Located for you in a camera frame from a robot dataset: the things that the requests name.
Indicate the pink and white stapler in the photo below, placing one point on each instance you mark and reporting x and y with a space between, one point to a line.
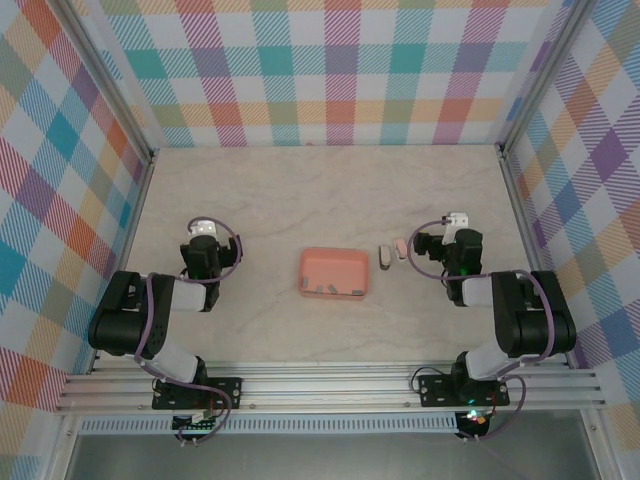
400 250

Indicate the olive and white stapler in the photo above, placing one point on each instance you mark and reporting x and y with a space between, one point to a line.
385 258

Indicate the pink plastic tray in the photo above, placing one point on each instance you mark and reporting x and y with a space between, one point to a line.
335 265

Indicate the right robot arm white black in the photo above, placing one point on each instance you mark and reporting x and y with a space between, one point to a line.
530 320

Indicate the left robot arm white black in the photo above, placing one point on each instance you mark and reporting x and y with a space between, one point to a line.
125 325

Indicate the aluminium side rail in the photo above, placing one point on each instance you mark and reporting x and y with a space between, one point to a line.
131 220
520 215

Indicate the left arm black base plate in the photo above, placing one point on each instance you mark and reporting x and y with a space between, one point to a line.
225 392

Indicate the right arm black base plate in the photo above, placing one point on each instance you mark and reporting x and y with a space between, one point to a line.
435 392

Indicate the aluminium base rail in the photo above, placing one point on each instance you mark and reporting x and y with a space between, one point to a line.
325 390

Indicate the aluminium corner post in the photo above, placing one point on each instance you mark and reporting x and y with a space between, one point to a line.
105 80
547 75

